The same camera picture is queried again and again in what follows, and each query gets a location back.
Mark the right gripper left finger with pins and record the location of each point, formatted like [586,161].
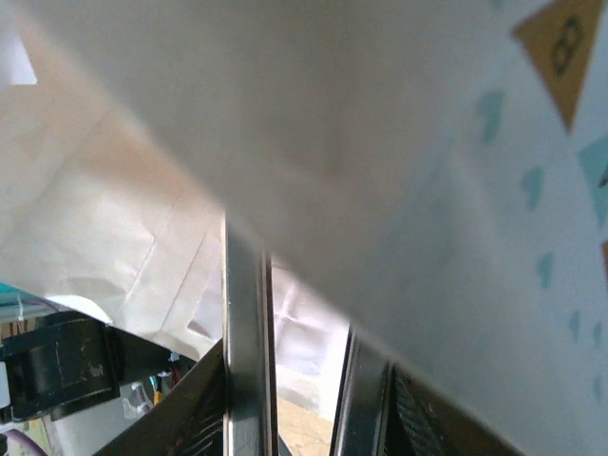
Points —
[247,356]

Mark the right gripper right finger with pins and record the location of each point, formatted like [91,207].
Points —
[358,408]

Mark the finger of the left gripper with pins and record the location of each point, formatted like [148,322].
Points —
[157,354]

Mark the white printed paper bag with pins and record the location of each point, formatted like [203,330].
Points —
[332,142]

